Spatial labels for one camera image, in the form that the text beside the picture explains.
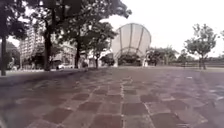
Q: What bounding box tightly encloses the tree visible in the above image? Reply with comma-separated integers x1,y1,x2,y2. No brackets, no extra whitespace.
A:
87,22,118,70
0,0,29,77
59,0,133,70
183,23,218,70
23,0,84,72

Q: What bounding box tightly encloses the red and grey chequered paving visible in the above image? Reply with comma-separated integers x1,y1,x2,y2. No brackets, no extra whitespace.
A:
0,66,224,128

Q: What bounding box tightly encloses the white arched canopy structure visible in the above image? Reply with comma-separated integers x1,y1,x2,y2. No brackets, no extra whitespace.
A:
109,22,153,68

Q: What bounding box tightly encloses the white car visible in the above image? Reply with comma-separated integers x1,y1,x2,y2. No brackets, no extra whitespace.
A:
56,63,76,70

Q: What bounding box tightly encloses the pale tall building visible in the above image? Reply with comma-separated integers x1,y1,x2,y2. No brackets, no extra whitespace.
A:
18,26,46,69

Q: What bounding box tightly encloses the group of trees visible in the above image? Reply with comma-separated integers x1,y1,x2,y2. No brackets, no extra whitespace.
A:
146,46,189,67

